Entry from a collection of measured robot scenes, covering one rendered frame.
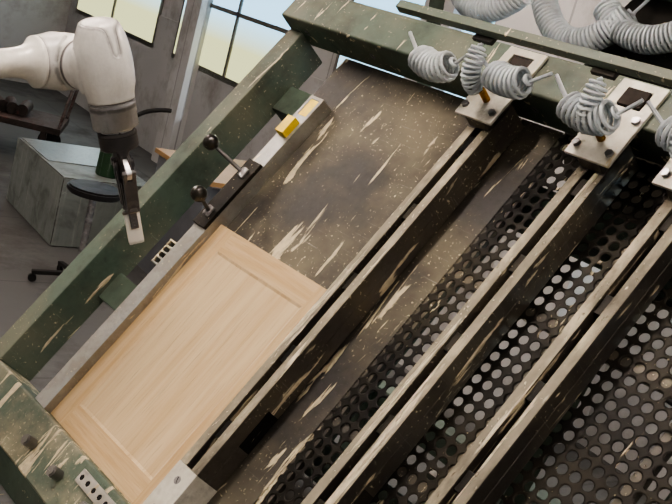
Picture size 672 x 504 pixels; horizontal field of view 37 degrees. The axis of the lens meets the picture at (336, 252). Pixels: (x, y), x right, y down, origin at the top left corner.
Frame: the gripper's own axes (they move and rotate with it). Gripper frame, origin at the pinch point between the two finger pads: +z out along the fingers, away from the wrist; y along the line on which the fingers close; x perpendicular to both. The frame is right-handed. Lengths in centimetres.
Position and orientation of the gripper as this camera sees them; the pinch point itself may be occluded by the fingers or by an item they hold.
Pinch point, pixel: (133, 226)
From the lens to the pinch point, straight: 205.1
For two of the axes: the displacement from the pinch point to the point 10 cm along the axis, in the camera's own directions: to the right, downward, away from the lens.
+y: -3.8, -3.3, 8.6
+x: -9.2, 2.2, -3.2
